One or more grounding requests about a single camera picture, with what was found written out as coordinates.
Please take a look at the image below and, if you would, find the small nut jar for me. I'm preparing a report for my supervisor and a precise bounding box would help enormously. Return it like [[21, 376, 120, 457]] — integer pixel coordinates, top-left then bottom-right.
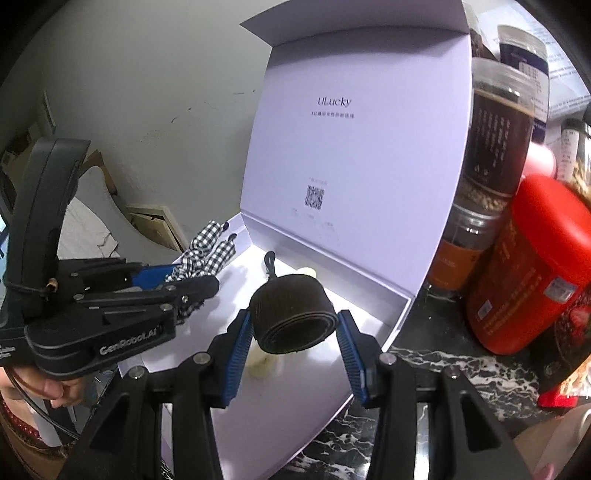
[[556, 119, 591, 195]]

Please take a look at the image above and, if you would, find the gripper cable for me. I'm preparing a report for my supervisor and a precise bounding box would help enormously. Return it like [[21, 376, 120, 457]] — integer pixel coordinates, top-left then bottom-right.
[[11, 369, 80, 446]]

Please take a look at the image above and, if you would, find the cream claw hair clip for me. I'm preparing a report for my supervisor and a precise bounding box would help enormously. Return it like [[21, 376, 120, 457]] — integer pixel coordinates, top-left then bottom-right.
[[247, 265, 319, 380]]

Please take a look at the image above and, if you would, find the printed paper sheet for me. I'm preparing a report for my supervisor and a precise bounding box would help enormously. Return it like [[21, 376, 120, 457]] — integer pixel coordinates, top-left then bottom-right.
[[475, 0, 591, 116]]

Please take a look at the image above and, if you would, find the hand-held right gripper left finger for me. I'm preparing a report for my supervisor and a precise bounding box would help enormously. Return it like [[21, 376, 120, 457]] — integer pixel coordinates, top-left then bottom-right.
[[58, 309, 254, 480]]

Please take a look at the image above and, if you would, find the black velcro hair roller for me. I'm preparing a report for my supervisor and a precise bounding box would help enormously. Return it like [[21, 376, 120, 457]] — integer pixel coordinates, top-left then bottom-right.
[[249, 273, 336, 355]]

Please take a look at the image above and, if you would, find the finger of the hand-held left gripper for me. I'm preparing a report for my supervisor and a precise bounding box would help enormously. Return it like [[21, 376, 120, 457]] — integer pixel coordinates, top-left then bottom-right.
[[55, 257, 179, 296], [76, 275, 221, 320]]

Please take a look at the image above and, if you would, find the dark jar with brown lid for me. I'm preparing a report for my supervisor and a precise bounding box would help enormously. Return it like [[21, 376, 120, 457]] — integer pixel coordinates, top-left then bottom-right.
[[455, 58, 536, 217]]

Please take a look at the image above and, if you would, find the wooden panel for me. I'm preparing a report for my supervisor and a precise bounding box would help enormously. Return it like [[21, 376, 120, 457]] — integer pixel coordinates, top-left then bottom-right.
[[124, 204, 185, 252]]

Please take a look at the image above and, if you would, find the white cloth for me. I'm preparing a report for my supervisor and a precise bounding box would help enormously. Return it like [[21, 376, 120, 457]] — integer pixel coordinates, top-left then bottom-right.
[[55, 203, 122, 265]]

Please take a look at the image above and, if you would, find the dark red snack packet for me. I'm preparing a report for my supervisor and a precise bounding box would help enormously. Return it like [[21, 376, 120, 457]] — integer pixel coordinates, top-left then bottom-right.
[[538, 295, 591, 409]]

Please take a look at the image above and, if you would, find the person's left hand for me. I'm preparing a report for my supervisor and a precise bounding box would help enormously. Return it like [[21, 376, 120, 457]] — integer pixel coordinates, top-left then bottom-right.
[[23, 364, 100, 410]]

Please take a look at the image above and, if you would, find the gingham hair bow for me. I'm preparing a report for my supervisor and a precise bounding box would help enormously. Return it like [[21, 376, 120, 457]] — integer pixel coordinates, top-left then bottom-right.
[[164, 220, 237, 324]]

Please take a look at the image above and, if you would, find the blue label jar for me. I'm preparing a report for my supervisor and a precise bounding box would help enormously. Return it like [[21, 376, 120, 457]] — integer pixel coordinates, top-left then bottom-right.
[[496, 23, 551, 144]]

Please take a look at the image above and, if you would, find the red canister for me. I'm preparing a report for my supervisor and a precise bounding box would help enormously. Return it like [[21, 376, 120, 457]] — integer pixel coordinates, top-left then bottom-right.
[[465, 174, 587, 356]]

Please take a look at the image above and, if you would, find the jar of red dried fruit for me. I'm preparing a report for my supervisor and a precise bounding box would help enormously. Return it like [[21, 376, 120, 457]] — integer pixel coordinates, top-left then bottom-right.
[[464, 0, 502, 63]]

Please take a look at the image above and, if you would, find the lavender gift box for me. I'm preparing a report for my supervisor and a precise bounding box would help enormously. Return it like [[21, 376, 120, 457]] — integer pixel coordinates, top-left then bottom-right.
[[117, 0, 474, 467]]

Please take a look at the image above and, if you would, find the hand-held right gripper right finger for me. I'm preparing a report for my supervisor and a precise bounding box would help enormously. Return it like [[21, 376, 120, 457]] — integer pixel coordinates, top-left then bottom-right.
[[336, 310, 536, 480]]

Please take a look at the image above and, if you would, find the grey chair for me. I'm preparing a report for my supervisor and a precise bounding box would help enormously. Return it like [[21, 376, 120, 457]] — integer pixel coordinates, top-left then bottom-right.
[[69, 161, 185, 278]]

